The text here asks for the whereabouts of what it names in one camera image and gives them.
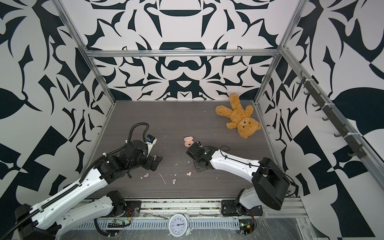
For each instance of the white analog clock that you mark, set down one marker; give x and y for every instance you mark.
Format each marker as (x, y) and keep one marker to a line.
(181, 225)

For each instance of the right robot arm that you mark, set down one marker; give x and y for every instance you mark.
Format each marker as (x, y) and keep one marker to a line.
(270, 183)

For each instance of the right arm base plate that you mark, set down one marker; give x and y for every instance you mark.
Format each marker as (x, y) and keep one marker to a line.
(232, 208)

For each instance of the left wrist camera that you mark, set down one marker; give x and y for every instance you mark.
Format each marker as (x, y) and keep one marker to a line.
(150, 141)

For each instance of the left circuit board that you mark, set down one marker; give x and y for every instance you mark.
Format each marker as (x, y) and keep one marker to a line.
(119, 223)

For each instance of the white slotted cable duct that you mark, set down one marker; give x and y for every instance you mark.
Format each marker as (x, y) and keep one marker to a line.
(163, 224)

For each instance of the aluminium front rail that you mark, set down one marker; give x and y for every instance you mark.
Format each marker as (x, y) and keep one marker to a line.
(212, 207)

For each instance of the brown teddy bear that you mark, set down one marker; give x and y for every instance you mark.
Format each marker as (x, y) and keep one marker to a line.
(241, 119)

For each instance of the circuit board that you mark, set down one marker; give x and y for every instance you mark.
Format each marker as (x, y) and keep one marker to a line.
(119, 223)
(247, 227)

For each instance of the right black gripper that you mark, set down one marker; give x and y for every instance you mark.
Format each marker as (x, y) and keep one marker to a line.
(196, 168)

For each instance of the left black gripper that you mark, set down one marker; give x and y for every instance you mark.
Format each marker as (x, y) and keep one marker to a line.
(148, 162)

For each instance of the aluminium frame back bar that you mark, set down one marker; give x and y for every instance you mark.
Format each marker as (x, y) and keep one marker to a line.
(181, 53)

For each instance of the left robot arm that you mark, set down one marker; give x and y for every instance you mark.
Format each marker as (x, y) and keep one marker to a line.
(53, 217)

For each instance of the right circuit board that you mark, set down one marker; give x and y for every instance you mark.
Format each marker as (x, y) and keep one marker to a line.
(247, 227)

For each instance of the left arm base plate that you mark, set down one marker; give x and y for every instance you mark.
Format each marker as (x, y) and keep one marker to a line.
(132, 207)

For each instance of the black wall hook rack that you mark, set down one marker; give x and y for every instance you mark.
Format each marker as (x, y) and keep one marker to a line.
(334, 115)

